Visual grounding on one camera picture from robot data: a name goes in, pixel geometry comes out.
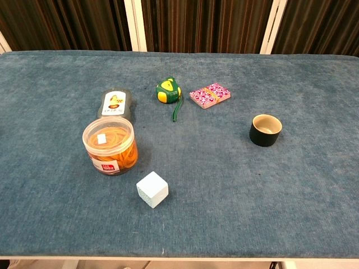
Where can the small black cup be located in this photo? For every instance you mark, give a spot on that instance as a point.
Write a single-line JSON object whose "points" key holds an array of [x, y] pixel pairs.
{"points": [[263, 138]]}

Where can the green yellow tape measure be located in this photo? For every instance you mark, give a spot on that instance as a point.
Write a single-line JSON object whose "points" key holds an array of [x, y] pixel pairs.
{"points": [[167, 90]]}

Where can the pink patterned card deck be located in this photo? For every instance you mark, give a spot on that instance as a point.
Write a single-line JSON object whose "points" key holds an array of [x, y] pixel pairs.
{"points": [[209, 95]]}

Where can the blue velvet table cloth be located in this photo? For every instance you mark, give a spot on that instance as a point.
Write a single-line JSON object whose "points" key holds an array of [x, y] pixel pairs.
{"points": [[213, 182]]}

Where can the white cube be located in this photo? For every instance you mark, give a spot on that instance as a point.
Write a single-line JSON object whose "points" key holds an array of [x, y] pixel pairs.
{"points": [[152, 190]]}

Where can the clear jar of rubber bands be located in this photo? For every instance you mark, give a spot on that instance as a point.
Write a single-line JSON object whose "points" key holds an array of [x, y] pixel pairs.
{"points": [[112, 151]]}

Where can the grey bottle with label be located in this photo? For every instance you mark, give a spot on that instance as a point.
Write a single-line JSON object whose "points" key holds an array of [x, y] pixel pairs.
{"points": [[113, 105]]}

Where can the dark striped curtain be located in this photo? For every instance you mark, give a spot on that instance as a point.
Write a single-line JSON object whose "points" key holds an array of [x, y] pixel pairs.
{"points": [[204, 25]]}

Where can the white partition post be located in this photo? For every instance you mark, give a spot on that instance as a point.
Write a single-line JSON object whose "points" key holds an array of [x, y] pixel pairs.
{"points": [[135, 25], [4, 45], [272, 26]]}

